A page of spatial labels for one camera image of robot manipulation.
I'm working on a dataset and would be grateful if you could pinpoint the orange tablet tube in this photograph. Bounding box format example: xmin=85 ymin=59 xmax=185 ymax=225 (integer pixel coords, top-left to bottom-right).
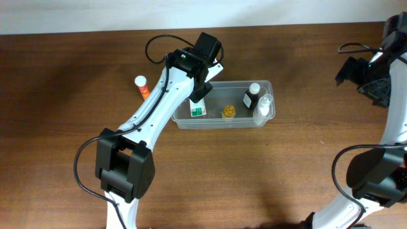
xmin=134 ymin=75 xmax=150 ymax=100

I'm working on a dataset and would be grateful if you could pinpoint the white green medicine box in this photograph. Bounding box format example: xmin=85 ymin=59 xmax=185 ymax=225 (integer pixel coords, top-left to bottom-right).
xmin=190 ymin=99 xmax=207 ymax=118

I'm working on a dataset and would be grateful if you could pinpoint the clear plastic container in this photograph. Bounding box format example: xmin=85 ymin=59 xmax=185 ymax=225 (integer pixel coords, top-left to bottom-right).
xmin=172 ymin=80 xmax=275 ymax=129

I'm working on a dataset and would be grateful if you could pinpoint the white spray bottle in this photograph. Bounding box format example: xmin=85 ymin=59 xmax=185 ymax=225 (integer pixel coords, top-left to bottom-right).
xmin=253 ymin=94 xmax=273 ymax=126

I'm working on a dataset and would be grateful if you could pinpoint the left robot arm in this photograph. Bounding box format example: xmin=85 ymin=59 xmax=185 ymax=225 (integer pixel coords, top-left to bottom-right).
xmin=95 ymin=48 xmax=223 ymax=228

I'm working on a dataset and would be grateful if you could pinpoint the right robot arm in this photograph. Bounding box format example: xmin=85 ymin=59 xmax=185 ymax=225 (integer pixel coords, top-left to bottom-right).
xmin=299 ymin=11 xmax=406 ymax=229

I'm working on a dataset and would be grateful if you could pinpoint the dark brown syrup bottle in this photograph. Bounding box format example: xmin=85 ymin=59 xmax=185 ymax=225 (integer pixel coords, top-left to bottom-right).
xmin=243 ymin=83 xmax=260 ymax=110

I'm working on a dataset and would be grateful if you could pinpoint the small gold lid jar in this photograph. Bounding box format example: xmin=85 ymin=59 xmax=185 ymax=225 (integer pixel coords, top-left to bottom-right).
xmin=221 ymin=105 xmax=236 ymax=118

